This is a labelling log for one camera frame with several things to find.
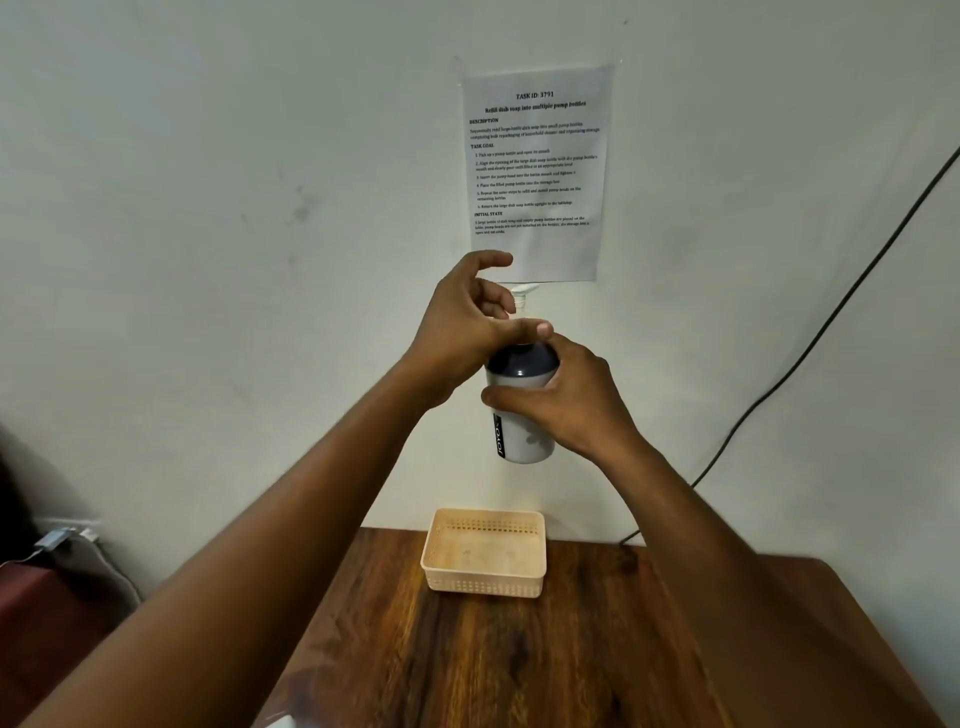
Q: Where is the person's right hand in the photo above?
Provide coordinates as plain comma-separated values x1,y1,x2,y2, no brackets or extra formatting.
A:
480,332,651,467

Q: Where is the person's left hand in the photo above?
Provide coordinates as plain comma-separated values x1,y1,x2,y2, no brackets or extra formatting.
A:
408,250,555,411

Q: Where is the white bottle with dark shoulder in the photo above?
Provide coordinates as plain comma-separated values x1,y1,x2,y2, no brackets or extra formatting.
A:
483,341,562,465

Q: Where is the person's right forearm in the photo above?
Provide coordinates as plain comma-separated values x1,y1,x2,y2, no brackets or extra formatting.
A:
598,441,948,728

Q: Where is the person's left forearm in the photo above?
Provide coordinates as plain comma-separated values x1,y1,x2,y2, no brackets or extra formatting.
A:
15,358,451,728

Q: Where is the printed paper sheet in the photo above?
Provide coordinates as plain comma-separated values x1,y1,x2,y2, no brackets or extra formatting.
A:
460,63,618,285

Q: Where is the cream plastic basket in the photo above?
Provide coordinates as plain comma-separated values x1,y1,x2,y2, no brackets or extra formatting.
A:
420,507,548,600

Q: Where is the white charger plug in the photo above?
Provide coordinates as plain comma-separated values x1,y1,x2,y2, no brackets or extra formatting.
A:
33,526,78,558

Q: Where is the dark red seat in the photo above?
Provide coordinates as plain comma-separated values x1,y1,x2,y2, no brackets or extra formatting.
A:
0,561,138,710

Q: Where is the black cable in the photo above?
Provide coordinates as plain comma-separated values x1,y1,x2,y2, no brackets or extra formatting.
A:
618,144,960,546

